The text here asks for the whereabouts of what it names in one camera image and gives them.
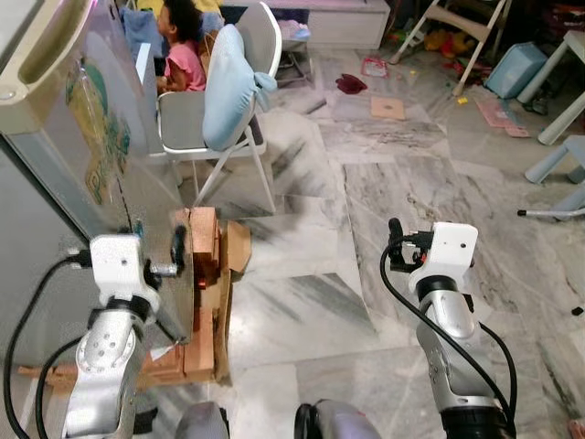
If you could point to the pink book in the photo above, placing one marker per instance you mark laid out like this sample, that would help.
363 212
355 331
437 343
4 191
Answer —
501 117

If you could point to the white tv cabinet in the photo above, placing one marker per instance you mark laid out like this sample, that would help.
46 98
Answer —
338 27

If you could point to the colourful toy pile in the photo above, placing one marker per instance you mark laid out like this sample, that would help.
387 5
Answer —
448 41

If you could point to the child in pink shirt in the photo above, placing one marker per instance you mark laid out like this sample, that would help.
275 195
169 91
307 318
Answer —
187 66

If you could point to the black floor scrap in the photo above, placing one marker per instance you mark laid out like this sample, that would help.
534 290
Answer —
144 422

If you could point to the silver fridge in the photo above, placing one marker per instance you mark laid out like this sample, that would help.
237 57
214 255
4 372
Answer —
55 174

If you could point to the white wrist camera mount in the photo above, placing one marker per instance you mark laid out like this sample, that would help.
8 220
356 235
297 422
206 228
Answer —
117 265
448 247

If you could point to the light blue low table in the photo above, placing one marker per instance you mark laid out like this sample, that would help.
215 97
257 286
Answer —
567 146

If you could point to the green yellow fridge sticker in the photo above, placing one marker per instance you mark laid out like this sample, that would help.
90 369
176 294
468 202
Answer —
96 137

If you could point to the white low table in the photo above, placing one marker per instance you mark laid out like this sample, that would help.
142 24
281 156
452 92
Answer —
576 41

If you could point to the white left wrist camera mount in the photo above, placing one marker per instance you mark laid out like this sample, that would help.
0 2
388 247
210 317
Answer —
117 265

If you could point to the light blue cushion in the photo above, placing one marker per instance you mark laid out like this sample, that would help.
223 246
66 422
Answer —
228 91

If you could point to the blue cloth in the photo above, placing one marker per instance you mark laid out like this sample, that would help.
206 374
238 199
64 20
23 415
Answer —
142 32

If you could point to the dark red cloth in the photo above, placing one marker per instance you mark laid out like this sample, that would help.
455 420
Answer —
351 84

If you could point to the pink white packet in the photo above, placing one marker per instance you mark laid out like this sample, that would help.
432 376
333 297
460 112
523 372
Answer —
375 68

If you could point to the grey right robot leg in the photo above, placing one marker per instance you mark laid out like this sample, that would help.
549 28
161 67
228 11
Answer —
343 422

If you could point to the person's bare foot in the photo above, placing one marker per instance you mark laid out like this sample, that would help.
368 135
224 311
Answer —
578 430

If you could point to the light blue storage bin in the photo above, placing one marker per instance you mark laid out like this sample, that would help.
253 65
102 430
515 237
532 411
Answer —
514 71

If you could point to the orange square card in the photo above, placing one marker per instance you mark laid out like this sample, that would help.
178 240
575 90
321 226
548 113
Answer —
388 108

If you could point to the brown cardboard box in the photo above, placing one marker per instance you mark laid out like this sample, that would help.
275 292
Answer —
203 247

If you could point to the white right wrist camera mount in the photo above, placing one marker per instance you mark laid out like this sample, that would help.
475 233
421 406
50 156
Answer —
448 247

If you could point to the grey folding chair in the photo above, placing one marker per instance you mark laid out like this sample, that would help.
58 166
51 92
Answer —
183 119

